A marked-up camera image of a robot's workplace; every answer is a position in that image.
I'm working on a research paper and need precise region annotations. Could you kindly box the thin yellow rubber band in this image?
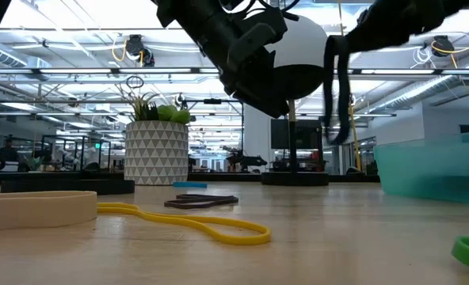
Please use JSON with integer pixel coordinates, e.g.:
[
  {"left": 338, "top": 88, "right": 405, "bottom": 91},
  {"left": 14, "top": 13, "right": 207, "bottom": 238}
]
[{"left": 97, "top": 202, "right": 273, "bottom": 246}]

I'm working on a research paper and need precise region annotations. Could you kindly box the succulent in triangle-patterned pot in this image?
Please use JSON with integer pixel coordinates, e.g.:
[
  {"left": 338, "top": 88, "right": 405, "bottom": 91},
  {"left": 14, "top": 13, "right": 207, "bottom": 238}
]
[{"left": 117, "top": 74, "right": 192, "bottom": 186}]

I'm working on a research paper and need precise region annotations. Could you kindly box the black ceiling cable reel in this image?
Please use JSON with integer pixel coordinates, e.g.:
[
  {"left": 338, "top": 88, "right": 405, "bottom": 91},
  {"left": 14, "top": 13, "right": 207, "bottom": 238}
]
[
  {"left": 430, "top": 34, "right": 457, "bottom": 59},
  {"left": 124, "top": 33, "right": 156, "bottom": 67}
]

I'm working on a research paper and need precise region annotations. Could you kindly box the person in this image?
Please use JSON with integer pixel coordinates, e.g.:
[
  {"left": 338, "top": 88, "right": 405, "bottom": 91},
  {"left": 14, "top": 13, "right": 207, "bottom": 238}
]
[{"left": 0, "top": 138, "right": 20, "bottom": 172}]

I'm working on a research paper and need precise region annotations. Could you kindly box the dark brown rubber band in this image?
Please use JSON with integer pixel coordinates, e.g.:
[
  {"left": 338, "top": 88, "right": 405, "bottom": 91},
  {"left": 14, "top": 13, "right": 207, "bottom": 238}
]
[{"left": 163, "top": 193, "right": 239, "bottom": 210}]

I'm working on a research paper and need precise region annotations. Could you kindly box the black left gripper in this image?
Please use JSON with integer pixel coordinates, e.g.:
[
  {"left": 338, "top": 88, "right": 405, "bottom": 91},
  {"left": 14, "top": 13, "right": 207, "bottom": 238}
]
[{"left": 154, "top": 0, "right": 291, "bottom": 119}]

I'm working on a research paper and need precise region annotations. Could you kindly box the white globe table lamp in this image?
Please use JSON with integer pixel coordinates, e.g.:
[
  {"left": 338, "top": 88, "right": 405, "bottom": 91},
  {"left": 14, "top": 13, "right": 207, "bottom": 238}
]
[{"left": 248, "top": 14, "right": 330, "bottom": 187}]

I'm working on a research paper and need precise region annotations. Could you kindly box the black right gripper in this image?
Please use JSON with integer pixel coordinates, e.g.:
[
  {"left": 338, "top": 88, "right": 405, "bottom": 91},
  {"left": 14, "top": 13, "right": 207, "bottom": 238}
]
[{"left": 328, "top": 0, "right": 469, "bottom": 55}]

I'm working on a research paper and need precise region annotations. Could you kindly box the translucent green plastic bin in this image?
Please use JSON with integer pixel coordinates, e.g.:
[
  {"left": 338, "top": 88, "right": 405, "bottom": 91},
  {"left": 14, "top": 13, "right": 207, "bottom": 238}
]
[{"left": 373, "top": 130, "right": 469, "bottom": 207}]

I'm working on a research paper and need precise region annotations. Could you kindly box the wide tan rubber band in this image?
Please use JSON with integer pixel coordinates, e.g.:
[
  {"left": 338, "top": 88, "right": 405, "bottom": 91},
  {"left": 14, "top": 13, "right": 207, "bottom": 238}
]
[{"left": 0, "top": 190, "right": 98, "bottom": 232}]

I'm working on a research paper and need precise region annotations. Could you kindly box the yellow hanging cable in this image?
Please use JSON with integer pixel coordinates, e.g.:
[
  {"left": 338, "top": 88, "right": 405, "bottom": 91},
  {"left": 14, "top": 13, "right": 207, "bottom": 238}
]
[{"left": 337, "top": 0, "right": 362, "bottom": 172}]

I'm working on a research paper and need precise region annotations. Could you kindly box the black monitor screen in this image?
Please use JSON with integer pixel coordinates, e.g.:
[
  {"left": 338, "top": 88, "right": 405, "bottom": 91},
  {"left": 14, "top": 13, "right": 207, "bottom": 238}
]
[{"left": 270, "top": 118, "right": 323, "bottom": 150}]

